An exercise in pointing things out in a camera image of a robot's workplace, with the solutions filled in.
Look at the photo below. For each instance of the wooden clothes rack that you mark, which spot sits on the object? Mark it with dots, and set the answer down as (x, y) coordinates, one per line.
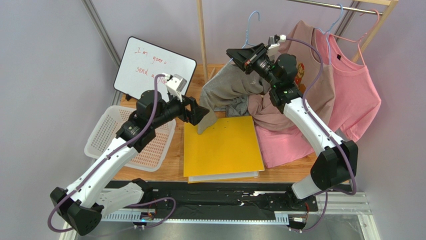
(223, 23)

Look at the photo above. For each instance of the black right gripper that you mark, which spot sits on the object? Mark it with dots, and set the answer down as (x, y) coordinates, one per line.
(251, 57)

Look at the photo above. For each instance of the pink wire hanger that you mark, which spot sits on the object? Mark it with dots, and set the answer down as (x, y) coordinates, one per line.
(359, 40)

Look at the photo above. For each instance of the white plastic laundry basket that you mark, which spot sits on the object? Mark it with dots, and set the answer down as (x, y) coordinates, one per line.
(149, 159)

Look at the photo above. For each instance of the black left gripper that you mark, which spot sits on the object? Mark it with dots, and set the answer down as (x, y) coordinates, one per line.
(196, 113)

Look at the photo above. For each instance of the bright pink t shirt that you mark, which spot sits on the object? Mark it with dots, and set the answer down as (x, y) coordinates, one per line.
(357, 103)

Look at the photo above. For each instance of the light blue wire hanger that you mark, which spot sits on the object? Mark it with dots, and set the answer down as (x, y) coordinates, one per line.
(248, 28)

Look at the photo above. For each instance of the grey t shirt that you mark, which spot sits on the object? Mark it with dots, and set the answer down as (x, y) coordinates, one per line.
(229, 89)

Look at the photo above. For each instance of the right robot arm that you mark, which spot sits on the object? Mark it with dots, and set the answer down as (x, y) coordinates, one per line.
(336, 158)

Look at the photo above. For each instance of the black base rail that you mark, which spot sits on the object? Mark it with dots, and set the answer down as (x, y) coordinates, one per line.
(216, 202)

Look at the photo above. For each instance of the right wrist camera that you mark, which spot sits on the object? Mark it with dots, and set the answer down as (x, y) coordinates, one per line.
(274, 43)

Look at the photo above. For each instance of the yellow ring binder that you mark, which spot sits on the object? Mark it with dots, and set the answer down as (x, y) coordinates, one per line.
(227, 150)

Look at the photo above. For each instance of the white dry-erase board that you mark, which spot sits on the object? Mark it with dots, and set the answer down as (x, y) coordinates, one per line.
(142, 61)

